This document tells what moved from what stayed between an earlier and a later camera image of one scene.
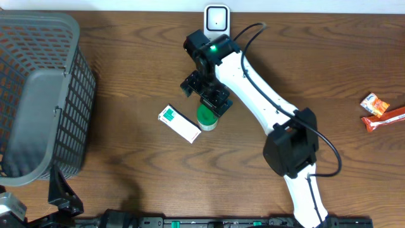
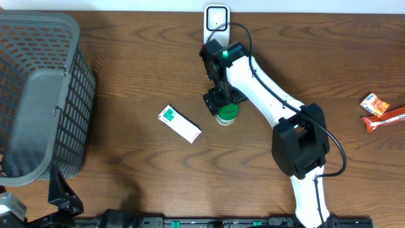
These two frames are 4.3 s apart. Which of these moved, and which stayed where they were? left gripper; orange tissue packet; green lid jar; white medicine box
Moved: green lid jar
Stayed: orange tissue packet; white medicine box; left gripper
